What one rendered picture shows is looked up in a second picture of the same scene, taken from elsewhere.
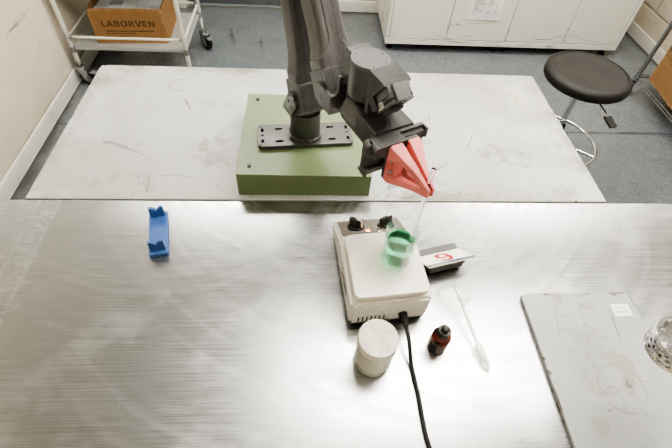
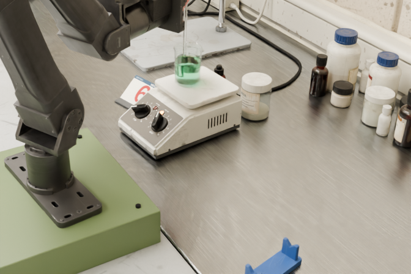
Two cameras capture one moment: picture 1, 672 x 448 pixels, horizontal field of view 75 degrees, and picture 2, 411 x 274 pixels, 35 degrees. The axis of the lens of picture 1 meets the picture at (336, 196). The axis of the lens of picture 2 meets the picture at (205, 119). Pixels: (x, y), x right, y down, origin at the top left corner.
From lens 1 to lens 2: 1.24 m
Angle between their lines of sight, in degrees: 83
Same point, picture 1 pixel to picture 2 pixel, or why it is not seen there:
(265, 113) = (18, 237)
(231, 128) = not seen: outside the picture
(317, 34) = not seen: outside the picture
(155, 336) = (356, 215)
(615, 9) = not seen: outside the picture
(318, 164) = (94, 162)
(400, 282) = (208, 75)
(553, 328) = (162, 55)
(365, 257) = (202, 92)
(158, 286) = (319, 239)
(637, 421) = (199, 33)
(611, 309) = not seen: hidden behind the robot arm
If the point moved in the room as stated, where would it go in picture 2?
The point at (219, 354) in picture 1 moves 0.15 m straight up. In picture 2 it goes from (328, 176) to (340, 101)
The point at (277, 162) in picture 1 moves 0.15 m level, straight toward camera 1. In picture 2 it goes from (114, 189) to (194, 158)
